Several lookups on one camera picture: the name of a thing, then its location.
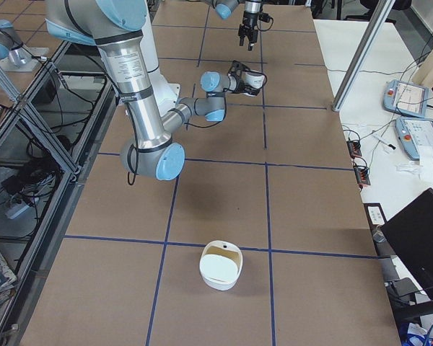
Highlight teach pendant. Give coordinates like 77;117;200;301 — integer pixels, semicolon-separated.
395;116;433;161
382;79;429;118

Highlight black laptop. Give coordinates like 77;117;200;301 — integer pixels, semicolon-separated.
381;188;433;300

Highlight orange black adapter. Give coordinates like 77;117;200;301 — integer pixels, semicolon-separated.
354;165;371;188
346;139;362;159

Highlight white power strip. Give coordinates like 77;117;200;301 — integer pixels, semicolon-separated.
5;203;29;220

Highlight white oval bin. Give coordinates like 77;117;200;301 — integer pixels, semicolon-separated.
199;240;243;291

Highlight white mug with handle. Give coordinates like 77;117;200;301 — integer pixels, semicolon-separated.
244;71;266;91

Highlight far orange black adapter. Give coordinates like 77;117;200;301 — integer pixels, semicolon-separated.
346;139;362;159

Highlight far teach pendant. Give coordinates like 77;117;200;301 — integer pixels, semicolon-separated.
382;79;429;118

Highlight aluminium frame rack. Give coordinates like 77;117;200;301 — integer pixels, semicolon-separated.
0;42;115;345

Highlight black marker pen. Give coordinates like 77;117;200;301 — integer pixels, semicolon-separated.
372;133;396;151

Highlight near orange black adapter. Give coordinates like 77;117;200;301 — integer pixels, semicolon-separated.
354;165;371;188

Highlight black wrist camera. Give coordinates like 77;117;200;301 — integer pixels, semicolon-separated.
257;12;274;32

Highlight near teach pendant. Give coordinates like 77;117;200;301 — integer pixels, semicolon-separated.
395;116;433;161

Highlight white label card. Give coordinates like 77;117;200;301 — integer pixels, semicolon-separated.
367;206;385;225

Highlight aluminium frame post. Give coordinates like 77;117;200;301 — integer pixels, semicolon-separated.
332;0;395;112

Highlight white paper slip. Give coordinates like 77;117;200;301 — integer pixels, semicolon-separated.
417;146;433;183

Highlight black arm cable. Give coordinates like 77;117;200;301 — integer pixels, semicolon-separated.
125;104;210;187

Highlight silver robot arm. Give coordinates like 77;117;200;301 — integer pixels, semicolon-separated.
204;0;263;51
45;1;267;180

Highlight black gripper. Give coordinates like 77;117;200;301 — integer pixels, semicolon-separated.
227;61;260;97
238;11;261;51

